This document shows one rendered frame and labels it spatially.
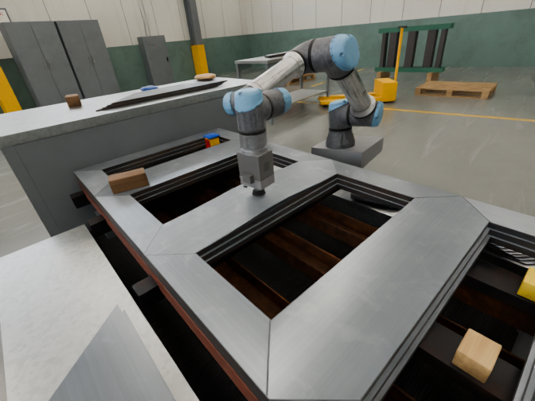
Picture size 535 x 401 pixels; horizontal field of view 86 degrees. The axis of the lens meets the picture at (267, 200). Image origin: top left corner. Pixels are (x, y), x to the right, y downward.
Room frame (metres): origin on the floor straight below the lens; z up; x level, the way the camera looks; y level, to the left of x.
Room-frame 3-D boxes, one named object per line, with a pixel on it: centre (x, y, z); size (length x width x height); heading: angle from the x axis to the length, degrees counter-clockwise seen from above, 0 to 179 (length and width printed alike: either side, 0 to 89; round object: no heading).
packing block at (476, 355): (0.28, -0.33, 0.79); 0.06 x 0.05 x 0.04; 130
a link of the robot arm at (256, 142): (0.79, 0.03, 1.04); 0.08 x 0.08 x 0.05
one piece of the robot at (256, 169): (0.78, 0.03, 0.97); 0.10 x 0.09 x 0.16; 138
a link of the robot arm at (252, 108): (0.79, 0.02, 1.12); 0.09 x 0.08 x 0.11; 139
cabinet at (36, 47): (8.09, 5.19, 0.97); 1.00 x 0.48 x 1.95; 138
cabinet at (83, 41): (8.88, 4.50, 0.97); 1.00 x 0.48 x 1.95; 138
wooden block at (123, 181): (0.95, 0.49, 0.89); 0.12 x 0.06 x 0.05; 114
